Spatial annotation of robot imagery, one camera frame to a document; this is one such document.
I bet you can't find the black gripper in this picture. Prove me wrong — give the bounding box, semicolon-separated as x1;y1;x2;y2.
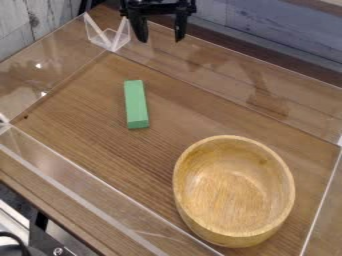
119;0;197;43

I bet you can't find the green rectangular block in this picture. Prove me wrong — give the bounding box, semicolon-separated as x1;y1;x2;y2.
125;80;150;129

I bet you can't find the brown wooden bowl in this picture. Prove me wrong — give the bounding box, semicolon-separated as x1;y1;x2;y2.
173;135;296;248

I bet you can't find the black cable bottom left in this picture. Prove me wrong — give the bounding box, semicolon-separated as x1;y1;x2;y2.
0;232;31;256

